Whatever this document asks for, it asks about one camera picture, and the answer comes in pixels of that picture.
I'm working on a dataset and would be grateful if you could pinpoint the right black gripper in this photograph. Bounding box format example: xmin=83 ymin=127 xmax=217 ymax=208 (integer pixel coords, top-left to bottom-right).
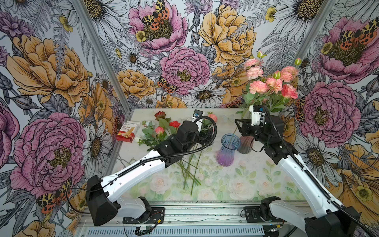
xmin=234 ymin=119 xmax=270 ymax=145

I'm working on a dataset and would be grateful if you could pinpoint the dark pink glass vase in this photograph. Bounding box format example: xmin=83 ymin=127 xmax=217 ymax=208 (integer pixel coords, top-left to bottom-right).
xmin=237 ymin=136 xmax=254 ymax=154

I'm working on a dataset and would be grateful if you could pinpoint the blue purple glass vase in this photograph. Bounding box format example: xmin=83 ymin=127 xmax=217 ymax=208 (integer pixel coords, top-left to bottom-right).
xmin=216 ymin=133 xmax=241 ymax=167

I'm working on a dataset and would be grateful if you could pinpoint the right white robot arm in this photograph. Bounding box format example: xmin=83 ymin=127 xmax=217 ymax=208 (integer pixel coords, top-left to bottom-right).
xmin=235 ymin=106 xmax=363 ymax=237

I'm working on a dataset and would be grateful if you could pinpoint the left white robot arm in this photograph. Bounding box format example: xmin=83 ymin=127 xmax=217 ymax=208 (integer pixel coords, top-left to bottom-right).
xmin=85 ymin=110 xmax=217 ymax=227

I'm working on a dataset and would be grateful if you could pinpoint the pink rose bunch on table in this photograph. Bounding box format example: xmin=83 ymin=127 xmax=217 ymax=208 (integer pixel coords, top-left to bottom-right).
xmin=178 ymin=110 xmax=217 ymax=196

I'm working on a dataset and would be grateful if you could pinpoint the red rose stem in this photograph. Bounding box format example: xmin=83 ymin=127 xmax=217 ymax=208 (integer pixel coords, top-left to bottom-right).
xmin=169 ymin=120 xmax=181 ymax=128

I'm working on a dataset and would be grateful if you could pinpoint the dark red flower stem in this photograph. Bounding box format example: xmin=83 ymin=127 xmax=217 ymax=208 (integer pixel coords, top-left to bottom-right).
xmin=155 ymin=111 xmax=169 ymax=128

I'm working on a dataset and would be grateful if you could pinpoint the red white snack box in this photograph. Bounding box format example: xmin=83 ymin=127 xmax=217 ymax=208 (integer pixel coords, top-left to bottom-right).
xmin=116 ymin=120 xmax=140 ymax=143

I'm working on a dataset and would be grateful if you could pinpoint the white vent grille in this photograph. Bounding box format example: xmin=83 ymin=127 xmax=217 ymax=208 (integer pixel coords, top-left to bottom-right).
xmin=82 ymin=225 xmax=265 ymax=237

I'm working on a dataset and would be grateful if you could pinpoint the aluminium front rail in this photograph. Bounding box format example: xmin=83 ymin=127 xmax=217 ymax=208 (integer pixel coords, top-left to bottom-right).
xmin=76 ymin=201 xmax=332 ymax=227

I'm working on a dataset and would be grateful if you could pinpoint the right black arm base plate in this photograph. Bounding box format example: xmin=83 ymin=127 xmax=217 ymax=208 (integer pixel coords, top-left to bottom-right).
xmin=242 ymin=206 xmax=285 ymax=223

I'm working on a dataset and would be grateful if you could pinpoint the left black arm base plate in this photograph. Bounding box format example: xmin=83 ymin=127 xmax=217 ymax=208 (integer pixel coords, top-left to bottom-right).
xmin=122 ymin=207 xmax=165 ymax=224

